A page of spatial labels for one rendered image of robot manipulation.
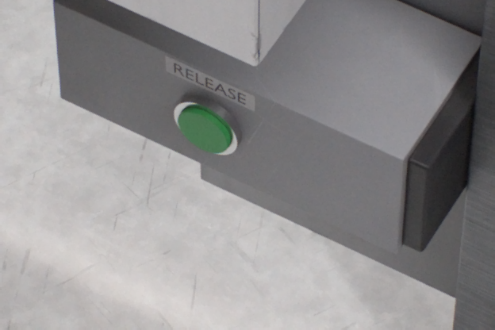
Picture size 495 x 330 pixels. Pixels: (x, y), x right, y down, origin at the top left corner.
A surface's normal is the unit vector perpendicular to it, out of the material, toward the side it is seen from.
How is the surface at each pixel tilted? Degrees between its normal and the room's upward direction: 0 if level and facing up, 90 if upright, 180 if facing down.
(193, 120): 90
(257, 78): 0
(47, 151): 0
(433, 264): 90
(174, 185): 0
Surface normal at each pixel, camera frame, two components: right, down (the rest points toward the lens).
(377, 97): 0.00, -0.59
